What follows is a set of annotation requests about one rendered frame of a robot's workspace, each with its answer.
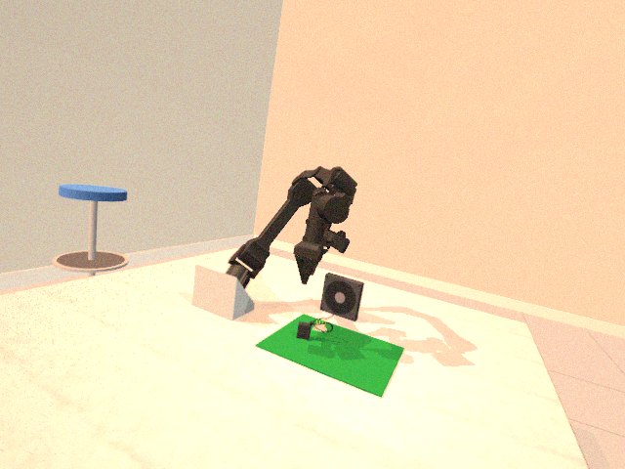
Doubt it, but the black cable with plug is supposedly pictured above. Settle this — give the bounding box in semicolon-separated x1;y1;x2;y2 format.
296;312;338;341

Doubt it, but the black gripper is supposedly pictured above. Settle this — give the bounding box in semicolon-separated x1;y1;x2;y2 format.
293;215;332;284

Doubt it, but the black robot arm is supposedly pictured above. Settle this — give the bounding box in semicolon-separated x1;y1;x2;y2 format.
225;165;357;289

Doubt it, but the green flat board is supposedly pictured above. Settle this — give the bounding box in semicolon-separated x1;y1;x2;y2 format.
256;314;405;397

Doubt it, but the dark brown cooling fan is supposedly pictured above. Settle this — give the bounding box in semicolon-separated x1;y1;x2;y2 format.
320;273;364;321

